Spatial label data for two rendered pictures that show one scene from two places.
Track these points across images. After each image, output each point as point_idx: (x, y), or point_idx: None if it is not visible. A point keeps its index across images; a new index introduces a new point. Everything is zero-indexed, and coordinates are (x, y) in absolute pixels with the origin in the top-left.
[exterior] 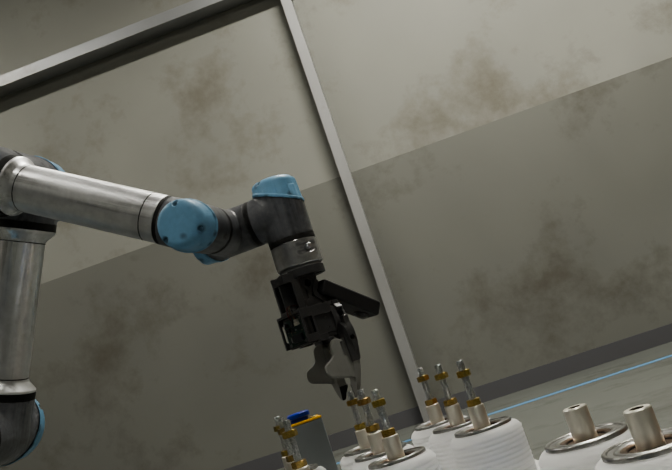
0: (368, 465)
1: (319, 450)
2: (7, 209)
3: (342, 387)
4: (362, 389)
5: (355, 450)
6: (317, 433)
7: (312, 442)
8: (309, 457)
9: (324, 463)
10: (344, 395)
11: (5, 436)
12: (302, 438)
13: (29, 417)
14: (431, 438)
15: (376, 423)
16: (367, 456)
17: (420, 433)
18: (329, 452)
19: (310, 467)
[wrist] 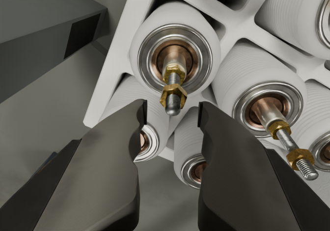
0: (314, 167)
1: (23, 54)
2: None
3: (146, 116)
4: (318, 175)
5: (156, 72)
6: (2, 58)
7: (11, 66)
8: (24, 69)
9: (37, 46)
10: (147, 105)
11: None
12: (0, 83)
13: None
14: (322, 55)
15: (290, 130)
16: (252, 122)
17: None
18: (30, 38)
19: (147, 131)
